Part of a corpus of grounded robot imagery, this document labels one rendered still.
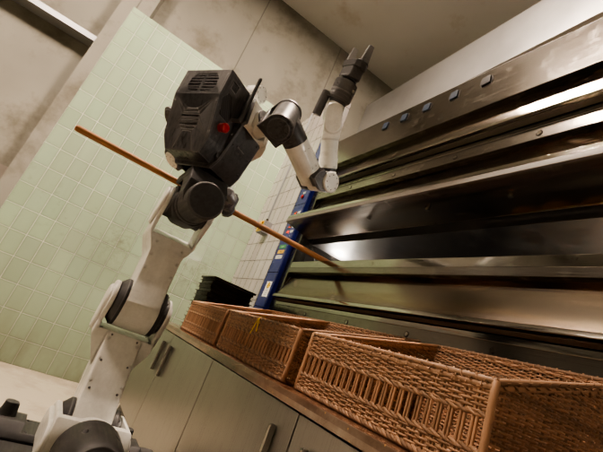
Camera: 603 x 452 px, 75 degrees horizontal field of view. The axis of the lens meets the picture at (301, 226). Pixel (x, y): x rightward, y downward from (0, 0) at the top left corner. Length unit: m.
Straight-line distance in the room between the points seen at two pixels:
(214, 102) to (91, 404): 0.92
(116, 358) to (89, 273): 1.81
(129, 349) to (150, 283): 0.20
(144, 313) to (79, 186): 1.95
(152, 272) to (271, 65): 4.61
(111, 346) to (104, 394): 0.13
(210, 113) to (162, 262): 0.49
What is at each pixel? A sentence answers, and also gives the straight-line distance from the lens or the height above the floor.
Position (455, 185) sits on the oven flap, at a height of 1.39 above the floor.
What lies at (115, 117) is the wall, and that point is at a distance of 3.28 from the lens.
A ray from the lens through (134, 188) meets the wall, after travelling 3.16.
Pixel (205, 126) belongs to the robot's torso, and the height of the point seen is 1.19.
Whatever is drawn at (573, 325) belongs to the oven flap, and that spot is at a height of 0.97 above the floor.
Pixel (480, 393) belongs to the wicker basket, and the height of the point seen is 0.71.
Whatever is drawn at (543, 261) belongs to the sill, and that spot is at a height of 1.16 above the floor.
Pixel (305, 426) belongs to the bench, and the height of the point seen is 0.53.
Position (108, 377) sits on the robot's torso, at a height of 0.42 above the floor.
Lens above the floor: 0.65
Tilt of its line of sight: 17 degrees up
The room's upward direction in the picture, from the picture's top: 21 degrees clockwise
